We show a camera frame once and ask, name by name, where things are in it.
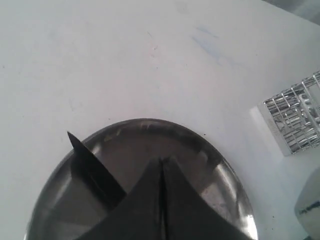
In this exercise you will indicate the chrome wire utensil basket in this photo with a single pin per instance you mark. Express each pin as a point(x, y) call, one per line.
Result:
point(289, 122)

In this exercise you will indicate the round stainless steel plate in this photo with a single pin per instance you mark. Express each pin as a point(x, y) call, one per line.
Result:
point(99, 172)

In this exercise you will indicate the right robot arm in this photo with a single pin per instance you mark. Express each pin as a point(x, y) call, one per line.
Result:
point(307, 207)

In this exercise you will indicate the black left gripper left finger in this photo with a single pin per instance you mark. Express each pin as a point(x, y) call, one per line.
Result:
point(139, 215)

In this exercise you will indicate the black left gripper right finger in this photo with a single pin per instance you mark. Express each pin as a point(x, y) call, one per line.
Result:
point(186, 215)

